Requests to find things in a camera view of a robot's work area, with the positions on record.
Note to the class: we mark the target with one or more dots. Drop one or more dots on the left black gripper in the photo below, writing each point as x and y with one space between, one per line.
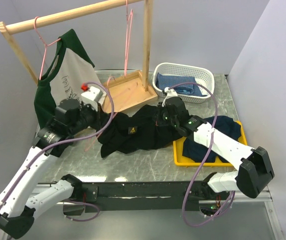
96 114

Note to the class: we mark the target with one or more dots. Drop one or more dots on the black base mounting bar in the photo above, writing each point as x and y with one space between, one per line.
158 195

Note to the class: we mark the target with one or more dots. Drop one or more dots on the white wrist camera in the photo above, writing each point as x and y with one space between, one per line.
169 93
93 95

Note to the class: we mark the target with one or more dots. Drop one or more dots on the yellow plastic tray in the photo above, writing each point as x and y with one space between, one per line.
183 161

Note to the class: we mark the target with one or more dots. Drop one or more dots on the white plastic basket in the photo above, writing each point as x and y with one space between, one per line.
203 78

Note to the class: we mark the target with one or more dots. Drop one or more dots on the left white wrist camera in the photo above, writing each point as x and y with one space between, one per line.
93 95

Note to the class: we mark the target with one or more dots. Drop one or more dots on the blue patterned cloth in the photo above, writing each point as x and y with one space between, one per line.
185 88

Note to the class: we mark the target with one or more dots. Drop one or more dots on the navy blue t shirt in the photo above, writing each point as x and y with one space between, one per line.
196 151

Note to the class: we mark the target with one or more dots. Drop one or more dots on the green and cream raglan shirt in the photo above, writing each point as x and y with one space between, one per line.
70 69

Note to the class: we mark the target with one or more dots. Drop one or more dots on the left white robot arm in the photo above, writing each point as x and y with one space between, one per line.
18 208

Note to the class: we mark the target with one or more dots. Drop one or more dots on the wooden clothes rack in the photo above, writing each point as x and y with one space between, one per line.
126 91

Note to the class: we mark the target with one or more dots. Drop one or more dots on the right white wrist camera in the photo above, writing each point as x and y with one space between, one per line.
169 93

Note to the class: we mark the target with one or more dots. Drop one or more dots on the pink hanger with green shirt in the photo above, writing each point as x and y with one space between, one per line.
44 44

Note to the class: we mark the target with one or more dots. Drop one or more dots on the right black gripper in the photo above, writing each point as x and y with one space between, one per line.
162 108

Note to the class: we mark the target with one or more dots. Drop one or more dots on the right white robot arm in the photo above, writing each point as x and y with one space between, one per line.
253 168

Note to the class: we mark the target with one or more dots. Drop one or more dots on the black t shirt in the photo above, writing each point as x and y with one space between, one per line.
142 131

